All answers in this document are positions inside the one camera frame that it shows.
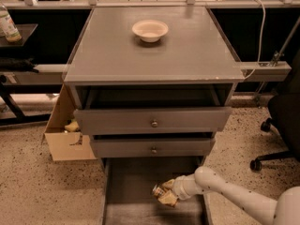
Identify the green label bottle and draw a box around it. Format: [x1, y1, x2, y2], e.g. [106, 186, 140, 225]
[0, 3, 22, 43]

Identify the cardboard box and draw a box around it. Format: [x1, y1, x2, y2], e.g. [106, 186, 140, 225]
[44, 85, 96, 161]

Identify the grey top drawer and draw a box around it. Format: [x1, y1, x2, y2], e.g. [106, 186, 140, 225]
[74, 107, 232, 135]

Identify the grey drawer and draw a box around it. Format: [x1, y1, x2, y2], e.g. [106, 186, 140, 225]
[100, 157, 213, 225]
[90, 132, 216, 158]
[74, 107, 232, 135]

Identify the black office chair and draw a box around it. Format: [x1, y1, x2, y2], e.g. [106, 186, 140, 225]
[250, 50, 300, 172]

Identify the grey middle drawer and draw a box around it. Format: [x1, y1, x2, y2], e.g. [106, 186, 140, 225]
[90, 132, 216, 158]

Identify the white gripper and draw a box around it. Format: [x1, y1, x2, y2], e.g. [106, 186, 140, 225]
[158, 174, 203, 207]

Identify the white bowl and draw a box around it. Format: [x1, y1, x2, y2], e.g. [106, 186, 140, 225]
[132, 20, 169, 43]

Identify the grey drawer cabinet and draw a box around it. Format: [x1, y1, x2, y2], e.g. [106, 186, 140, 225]
[63, 5, 246, 159]

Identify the yellow sponge in box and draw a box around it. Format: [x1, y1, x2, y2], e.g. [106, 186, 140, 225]
[65, 121, 80, 132]

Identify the grey bottom drawer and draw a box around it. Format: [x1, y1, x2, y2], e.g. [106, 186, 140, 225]
[100, 157, 213, 225]

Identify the orange soda can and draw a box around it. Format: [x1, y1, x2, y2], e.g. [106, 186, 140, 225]
[152, 185, 166, 198]

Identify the black side table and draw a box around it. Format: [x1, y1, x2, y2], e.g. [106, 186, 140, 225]
[0, 23, 50, 126]

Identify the white cable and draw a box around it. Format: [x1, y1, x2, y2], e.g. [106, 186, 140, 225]
[244, 0, 266, 81]

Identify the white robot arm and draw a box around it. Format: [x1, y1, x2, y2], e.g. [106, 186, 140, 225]
[152, 166, 300, 225]

